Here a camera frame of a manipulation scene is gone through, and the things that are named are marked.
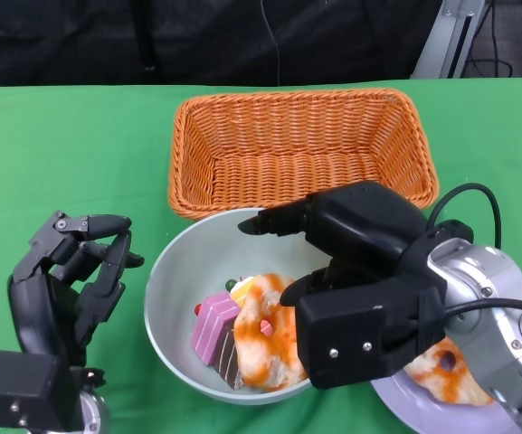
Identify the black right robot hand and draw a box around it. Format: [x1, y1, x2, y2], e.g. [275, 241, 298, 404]
[237, 180, 427, 307]

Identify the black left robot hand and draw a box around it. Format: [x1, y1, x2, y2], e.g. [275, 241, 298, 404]
[6, 211, 146, 363]

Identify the pale grey-green bowl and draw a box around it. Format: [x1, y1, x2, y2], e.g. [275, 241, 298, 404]
[144, 207, 334, 406]

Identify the orange swirl bread pink piece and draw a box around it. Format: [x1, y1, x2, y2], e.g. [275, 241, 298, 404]
[233, 273, 309, 392]

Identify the orange swirl doughnut bread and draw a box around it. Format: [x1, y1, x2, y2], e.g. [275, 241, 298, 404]
[403, 336, 495, 406]

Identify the orange wicker basket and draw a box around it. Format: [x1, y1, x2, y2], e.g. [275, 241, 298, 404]
[167, 88, 441, 222]

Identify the small yellow cream cake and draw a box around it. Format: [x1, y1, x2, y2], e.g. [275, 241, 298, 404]
[223, 275, 261, 307]

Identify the pink striped chocolate cake slice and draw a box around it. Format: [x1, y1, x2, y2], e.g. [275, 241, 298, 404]
[191, 291, 246, 392]

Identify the green tablecloth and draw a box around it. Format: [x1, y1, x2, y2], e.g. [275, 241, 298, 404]
[0, 77, 522, 434]

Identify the black curtain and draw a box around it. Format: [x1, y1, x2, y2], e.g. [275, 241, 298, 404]
[0, 0, 442, 88]

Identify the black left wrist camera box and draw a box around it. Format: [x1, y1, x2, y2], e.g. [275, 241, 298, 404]
[0, 350, 74, 430]

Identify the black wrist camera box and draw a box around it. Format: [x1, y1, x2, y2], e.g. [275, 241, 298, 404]
[295, 273, 450, 390]
[0, 350, 74, 430]

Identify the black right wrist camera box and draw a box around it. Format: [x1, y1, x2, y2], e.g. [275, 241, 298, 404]
[295, 273, 450, 390]

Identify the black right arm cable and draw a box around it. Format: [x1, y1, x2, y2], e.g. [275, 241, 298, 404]
[425, 182, 502, 249]
[443, 297, 522, 320]

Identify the grey aluminium frame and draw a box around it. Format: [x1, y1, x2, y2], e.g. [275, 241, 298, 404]
[412, 0, 488, 80]

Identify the black floor cable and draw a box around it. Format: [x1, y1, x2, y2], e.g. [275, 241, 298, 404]
[463, 0, 514, 79]

